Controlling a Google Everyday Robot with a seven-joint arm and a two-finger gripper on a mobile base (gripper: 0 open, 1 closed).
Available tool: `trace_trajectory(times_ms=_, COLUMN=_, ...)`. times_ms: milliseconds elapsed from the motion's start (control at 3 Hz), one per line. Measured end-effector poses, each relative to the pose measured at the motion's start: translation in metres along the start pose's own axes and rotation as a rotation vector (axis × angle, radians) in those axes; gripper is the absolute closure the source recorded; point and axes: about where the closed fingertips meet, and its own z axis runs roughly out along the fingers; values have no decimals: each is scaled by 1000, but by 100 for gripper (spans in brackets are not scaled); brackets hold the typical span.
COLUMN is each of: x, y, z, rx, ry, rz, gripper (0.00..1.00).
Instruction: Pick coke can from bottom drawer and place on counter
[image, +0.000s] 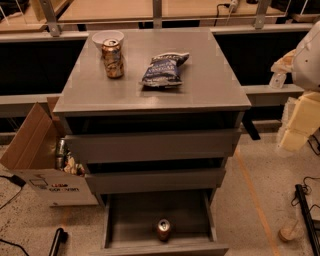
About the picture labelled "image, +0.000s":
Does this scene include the grey top drawer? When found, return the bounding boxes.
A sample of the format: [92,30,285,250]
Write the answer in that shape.
[65,129,240,163]

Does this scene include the gold soda can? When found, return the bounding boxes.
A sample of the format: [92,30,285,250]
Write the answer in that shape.
[102,39,124,79]

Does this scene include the cans in cardboard box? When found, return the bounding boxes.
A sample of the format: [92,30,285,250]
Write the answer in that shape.
[55,138,85,176]

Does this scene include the clear sanitizer bottle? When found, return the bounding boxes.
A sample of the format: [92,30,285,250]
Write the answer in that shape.
[269,73,287,89]

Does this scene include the blue chip bag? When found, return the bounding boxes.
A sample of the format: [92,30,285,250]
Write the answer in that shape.
[140,52,189,88]

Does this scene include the black power strip right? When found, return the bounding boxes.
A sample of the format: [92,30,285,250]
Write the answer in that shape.
[295,184,320,256]

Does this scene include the cardboard box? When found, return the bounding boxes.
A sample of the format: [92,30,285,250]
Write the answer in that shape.
[1,97,98,206]

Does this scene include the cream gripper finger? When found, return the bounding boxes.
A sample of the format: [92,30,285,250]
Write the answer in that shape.
[278,92,320,152]
[271,50,296,73]

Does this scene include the wooden disc on floor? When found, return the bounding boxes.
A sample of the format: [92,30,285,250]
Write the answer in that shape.
[278,219,299,242]

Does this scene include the grey bottom drawer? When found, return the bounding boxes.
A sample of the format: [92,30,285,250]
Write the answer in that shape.
[90,190,228,256]

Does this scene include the red coke can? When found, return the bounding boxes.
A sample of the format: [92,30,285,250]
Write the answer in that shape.
[156,219,171,241]

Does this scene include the black object bottom left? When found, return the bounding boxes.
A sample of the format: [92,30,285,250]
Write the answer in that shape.
[48,228,68,256]

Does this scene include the black cable far right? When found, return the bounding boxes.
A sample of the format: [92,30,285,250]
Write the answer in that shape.
[306,133,320,157]

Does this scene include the grey drawer cabinet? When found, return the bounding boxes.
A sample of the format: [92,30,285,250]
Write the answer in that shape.
[54,28,251,200]

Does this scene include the grey drawer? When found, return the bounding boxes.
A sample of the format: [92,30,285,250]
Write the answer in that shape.
[85,168,226,194]
[65,129,240,163]
[90,190,228,256]

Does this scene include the white bowl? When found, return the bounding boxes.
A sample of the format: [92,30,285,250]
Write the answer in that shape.
[92,30,124,49]

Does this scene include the grey middle drawer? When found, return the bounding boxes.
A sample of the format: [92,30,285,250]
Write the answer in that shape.
[85,168,226,194]

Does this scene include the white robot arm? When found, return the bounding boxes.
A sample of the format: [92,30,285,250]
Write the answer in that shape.
[269,22,320,154]

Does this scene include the black power adapter left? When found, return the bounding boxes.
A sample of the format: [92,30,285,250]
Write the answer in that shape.
[10,175,26,187]

